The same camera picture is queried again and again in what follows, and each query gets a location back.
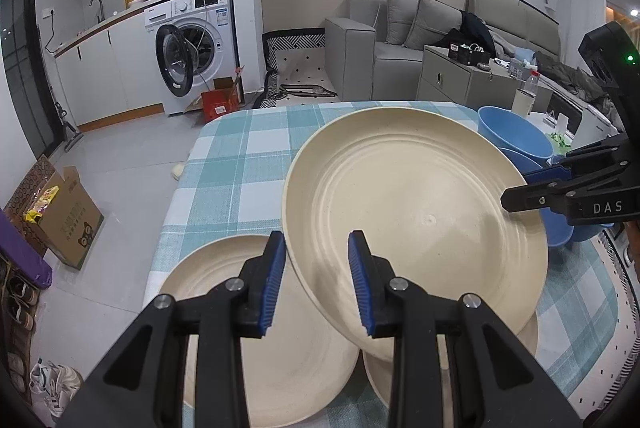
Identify floor mop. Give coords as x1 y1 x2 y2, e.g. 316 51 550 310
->
54 103 85 153

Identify green tissue pack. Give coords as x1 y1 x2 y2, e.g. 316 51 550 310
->
547 132 572 154

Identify bed with piled clothes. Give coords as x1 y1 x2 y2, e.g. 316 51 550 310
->
487 25 626 129

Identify cream round plate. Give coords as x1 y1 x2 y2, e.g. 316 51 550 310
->
282 108 549 361
159 235 361 426
362 308 540 409

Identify brown cardboard box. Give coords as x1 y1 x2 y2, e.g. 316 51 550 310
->
22 165 105 270

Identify light blue bowl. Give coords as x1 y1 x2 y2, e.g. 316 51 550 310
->
477 106 554 159

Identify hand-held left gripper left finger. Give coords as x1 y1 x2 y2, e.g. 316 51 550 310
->
55 230 288 428

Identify white kitchen base cabinet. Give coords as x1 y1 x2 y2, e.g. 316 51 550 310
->
54 10 166 133

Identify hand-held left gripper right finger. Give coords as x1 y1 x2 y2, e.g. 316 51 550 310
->
347 229 586 428

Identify dark jacket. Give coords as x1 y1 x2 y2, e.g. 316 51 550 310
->
440 10 496 54

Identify white washing machine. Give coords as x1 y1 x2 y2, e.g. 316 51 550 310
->
144 0 240 116

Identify teal checked tablecloth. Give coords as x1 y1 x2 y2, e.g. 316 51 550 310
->
144 100 623 428

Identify dark glass door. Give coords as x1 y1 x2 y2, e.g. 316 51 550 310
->
0 0 63 161

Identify grey bedside cabinet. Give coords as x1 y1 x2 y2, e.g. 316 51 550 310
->
416 44 531 109

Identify brown patterned doormat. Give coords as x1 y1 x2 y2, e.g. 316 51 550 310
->
5 155 56 209

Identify red cardboard box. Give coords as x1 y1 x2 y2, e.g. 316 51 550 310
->
201 65 247 125

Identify grey cushion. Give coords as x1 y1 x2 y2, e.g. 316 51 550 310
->
384 0 421 46
404 0 463 51

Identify purple mat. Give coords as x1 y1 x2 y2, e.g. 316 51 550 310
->
0 208 53 289

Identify shoe rack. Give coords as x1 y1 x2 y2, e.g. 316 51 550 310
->
0 253 38 409

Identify grey sofa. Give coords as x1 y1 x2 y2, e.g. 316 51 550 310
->
324 0 561 101

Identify clear plastic bottle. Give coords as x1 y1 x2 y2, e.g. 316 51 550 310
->
522 69 542 98

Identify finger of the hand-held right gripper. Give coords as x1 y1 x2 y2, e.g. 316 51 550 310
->
525 134 632 187
501 160 636 215

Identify black storage box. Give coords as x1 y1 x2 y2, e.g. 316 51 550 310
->
447 42 488 66

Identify cream tumbler cup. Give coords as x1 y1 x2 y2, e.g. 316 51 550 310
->
511 88 536 118

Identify black white patterned rug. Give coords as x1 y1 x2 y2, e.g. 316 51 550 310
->
252 29 341 109

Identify white sneakers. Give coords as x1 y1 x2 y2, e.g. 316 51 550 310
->
29 360 83 416

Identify round patterned floor rug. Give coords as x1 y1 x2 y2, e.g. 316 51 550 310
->
575 223 640 414

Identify white marble coffee table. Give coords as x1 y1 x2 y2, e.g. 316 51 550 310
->
530 80 623 149

